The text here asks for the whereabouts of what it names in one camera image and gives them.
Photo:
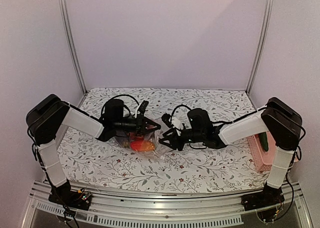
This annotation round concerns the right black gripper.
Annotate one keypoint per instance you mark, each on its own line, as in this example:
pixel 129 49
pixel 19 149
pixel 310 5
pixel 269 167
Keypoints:
pixel 175 143

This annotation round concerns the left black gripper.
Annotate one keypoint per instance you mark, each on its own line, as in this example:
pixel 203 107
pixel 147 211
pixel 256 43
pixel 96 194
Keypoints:
pixel 141 119

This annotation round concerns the clear zip top bag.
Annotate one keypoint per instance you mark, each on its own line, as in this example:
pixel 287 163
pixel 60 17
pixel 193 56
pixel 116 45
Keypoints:
pixel 160 150

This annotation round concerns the red yellow fake mango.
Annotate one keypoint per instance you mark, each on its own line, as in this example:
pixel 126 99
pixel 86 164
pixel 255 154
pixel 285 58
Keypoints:
pixel 142 146

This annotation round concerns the green fake cucumber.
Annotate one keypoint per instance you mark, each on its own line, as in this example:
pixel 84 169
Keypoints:
pixel 263 138

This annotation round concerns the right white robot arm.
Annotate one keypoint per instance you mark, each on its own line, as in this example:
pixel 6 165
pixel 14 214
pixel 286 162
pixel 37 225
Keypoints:
pixel 275 119

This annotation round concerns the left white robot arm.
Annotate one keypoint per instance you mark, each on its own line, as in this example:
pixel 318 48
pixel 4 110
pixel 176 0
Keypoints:
pixel 48 121

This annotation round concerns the fake lychee bunch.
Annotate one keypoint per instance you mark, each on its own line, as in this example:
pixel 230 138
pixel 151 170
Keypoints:
pixel 135 137

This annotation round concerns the dark purple fake eggplant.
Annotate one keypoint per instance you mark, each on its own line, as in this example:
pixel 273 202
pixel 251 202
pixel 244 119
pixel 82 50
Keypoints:
pixel 123 142

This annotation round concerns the floral patterned table cloth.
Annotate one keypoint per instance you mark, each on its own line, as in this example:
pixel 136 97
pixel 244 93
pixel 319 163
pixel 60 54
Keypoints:
pixel 192 170

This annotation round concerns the pink perforated plastic basket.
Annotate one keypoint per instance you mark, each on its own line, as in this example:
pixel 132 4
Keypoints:
pixel 265 160

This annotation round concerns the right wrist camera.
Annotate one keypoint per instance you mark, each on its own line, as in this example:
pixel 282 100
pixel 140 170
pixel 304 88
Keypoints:
pixel 173 123

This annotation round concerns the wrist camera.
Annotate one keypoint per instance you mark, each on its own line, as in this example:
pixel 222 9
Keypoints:
pixel 141 109
pixel 173 123

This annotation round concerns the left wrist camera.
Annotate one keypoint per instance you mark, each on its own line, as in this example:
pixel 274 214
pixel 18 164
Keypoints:
pixel 141 109

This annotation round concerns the front aluminium rail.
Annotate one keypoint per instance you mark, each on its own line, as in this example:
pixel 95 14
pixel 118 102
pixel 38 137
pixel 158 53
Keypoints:
pixel 111 207

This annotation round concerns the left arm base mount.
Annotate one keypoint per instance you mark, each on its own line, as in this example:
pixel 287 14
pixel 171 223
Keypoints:
pixel 63 195

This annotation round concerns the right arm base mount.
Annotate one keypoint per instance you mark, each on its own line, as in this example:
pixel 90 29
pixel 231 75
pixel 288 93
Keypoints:
pixel 269 200

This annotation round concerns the left aluminium frame post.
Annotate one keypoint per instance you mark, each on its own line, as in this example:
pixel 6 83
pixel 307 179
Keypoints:
pixel 71 45

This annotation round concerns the aluminium frame post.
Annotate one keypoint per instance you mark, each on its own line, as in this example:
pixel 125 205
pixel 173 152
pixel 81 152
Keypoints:
pixel 71 45
pixel 260 46

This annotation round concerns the right aluminium frame post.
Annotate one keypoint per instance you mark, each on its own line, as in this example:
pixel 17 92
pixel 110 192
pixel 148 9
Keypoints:
pixel 260 46

